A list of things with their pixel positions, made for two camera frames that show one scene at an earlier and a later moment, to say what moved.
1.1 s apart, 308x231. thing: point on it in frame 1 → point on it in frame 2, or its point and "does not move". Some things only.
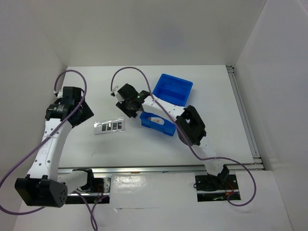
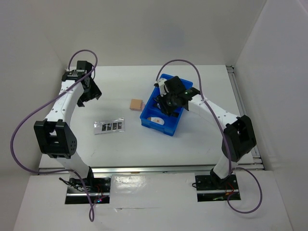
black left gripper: (86, 113) → (95, 93)
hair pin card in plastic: (109, 126) does not move
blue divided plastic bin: (172, 89) does not move
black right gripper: (121, 107) → (164, 107)
